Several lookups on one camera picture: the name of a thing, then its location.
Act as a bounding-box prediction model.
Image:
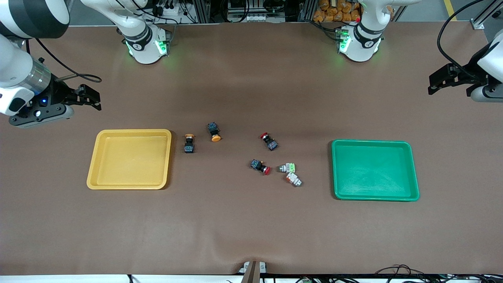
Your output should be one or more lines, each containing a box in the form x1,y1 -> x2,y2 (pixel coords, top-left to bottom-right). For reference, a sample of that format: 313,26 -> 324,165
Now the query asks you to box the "brown table mat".
0,22 -> 503,276

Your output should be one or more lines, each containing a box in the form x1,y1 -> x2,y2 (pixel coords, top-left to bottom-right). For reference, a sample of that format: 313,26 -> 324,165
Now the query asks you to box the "white table edge bracket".
238,261 -> 268,274

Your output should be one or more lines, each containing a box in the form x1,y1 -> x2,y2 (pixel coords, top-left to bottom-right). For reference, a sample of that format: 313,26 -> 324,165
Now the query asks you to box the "aluminium frame profile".
470,0 -> 503,30

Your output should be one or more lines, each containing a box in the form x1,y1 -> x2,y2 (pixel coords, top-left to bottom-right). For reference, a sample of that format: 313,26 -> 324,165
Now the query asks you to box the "yellow plastic tray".
86,129 -> 172,190

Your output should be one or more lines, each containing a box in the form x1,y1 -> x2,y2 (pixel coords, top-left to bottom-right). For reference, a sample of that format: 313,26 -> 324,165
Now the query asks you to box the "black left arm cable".
437,0 -> 488,79

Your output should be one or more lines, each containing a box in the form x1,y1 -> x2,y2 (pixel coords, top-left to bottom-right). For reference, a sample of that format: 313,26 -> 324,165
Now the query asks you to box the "black cable bundle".
375,265 -> 503,283

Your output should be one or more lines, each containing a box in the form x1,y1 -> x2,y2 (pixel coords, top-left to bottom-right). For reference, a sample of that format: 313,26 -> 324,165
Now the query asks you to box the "green plastic tray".
331,140 -> 420,202

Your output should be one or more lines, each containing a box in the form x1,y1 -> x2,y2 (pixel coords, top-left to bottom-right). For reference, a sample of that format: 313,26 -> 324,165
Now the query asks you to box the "orange lumpy objects pile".
313,0 -> 362,23

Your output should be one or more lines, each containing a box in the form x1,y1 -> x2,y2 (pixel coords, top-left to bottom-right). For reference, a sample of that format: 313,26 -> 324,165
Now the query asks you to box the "equipment rack with cables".
189,0 -> 315,23

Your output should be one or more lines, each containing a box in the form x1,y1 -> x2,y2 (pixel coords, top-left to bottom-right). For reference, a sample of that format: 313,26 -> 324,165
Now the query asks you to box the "brown tapered bar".
241,261 -> 261,283

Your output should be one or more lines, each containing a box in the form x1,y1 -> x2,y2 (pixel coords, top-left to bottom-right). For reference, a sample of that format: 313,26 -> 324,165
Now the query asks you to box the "red push button switch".
260,132 -> 279,151
250,159 -> 271,176

